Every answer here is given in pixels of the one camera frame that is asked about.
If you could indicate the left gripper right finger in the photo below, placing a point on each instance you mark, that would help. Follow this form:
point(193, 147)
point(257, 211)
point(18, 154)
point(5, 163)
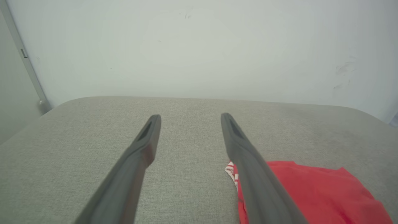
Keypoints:
point(258, 186)

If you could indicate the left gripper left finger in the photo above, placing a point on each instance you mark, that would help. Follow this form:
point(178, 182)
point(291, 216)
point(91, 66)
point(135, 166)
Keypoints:
point(130, 174)

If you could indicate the red and white basketball jersey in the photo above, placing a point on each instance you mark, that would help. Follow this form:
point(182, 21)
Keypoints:
point(311, 193)

